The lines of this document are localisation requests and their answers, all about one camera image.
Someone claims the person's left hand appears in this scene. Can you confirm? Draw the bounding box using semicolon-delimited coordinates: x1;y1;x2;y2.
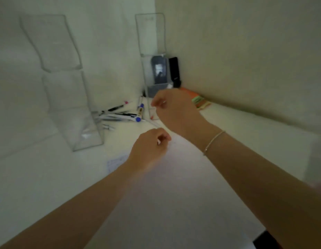
127;128;172;175

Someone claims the person's right hand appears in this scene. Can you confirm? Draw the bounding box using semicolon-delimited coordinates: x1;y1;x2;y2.
151;88;225;155

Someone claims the pile of assorted pens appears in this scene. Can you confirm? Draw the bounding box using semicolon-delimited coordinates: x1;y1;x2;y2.
94;97;161;131

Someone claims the white paper sheet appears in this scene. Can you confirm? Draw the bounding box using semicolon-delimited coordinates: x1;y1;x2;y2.
85;132;266;249

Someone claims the clear acrylic box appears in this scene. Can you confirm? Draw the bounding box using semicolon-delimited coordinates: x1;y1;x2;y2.
135;12;174;120
19;14;104;152

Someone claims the person's right forearm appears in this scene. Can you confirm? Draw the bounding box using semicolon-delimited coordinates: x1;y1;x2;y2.
204;132;321;249

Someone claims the person's left forearm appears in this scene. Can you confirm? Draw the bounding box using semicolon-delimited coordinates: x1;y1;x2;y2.
0;163;140;249

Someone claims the stack of coloured sticky notes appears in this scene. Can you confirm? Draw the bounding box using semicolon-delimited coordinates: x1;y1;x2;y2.
180;86;212;111

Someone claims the black bag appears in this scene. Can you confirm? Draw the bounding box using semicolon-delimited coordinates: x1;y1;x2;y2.
168;57;182;89

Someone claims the thin wrist bracelet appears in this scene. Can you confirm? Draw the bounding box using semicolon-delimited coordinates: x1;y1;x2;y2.
203;130;226;156

